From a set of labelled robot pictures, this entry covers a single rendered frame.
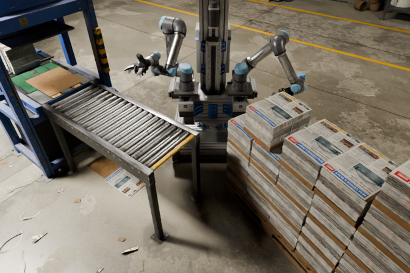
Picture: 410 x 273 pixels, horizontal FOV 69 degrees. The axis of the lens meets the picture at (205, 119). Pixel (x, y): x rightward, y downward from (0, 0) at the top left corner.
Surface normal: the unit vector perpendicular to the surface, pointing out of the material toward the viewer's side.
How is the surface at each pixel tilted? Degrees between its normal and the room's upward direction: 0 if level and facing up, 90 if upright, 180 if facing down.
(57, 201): 0
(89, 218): 0
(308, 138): 0
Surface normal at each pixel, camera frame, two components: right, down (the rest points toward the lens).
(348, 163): 0.00, -0.79
